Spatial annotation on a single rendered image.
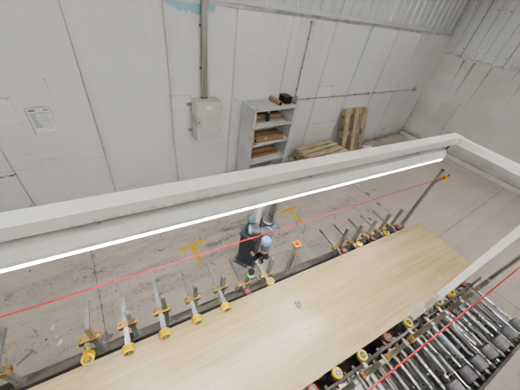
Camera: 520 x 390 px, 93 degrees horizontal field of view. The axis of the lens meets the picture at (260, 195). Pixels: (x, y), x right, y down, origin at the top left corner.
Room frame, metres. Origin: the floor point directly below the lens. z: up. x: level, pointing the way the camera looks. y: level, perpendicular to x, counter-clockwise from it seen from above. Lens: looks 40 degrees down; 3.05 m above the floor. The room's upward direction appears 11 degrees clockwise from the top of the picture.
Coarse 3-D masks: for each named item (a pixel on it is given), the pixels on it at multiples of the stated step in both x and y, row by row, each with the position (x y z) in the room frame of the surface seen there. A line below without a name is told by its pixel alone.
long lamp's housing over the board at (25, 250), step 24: (360, 168) 1.20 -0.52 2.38; (384, 168) 1.29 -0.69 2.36; (240, 192) 0.80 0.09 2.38; (264, 192) 0.84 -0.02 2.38; (288, 192) 0.90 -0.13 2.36; (144, 216) 0.57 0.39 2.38; (168, 216) 0.60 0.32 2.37; (192, 216) 0.64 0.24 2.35; (24, 240) 0.39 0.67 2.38; (48, 240) 0.41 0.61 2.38; (72, 240) 0.43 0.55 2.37; (96, 240) 0.46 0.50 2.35; (0, 264) 0.33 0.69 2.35
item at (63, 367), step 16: (320, 256) 1.91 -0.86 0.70; (336, 256) 1.97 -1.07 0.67; (256, 288) 1.34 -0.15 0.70; (208, 304) 1.09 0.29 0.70; (176, 320) 0.89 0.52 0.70; (144, 336) 0.73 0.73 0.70; (96, 352) 0.55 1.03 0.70; (112, 352) 0.58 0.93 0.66; (48, 368) 0.40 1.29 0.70; (64, 368) 0.42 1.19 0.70; (32, 384) 0.30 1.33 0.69
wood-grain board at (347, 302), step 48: (384, 240) 2.18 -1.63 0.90; (432, 240) 2.35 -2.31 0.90; (288, 288) 1.29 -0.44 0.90; (336, 288) 1.39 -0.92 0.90; (384, 288) 1.49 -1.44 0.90; (432, 288) 1.61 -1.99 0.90; (192, 336) 0.73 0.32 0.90; (240, 336) 0.79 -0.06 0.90; (288, 336) 0.86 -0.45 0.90; (336, 336) 0.93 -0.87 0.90; (48, 384) 0.29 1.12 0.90; (96, 384) 0.34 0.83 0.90; (144, 384) 0.38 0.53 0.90; (192, 384) 0.43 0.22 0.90; (240, 384) 0.48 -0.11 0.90; (288, 384) 0.53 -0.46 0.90
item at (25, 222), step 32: (320, 160) 1.06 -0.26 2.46; (352, 160) 1.13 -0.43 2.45; (128, 192) 0.60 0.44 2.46; (160, 192) 0.63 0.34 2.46; (192, 192) 0.66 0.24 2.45; (224, 192) 0.74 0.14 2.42; (0, 224) 0.38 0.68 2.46; (32, 224) 0.41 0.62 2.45; (64, 224) 0.44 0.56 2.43; (448, 288) 1.25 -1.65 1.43
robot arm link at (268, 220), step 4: (268, 204) 2.14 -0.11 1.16; (272, 204) 2.10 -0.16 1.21; (276, 204) 2.12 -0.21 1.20; (268, 208) 2.13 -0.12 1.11; (272, 208) 2.11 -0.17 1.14; (268, 212) 2.12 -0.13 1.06; (272, 212) 2.11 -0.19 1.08; (268, 216) 2.12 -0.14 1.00; (272, 216) 2.12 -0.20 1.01; (264, 220) 2.15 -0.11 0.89; (268, 220) 2.12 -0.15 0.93; (272, 220) 2.14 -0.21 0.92; (264, 224) 2.11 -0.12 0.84; (268, 224) 2.10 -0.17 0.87; (272, 224) 2.13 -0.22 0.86; (272, 228) 2.11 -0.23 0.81
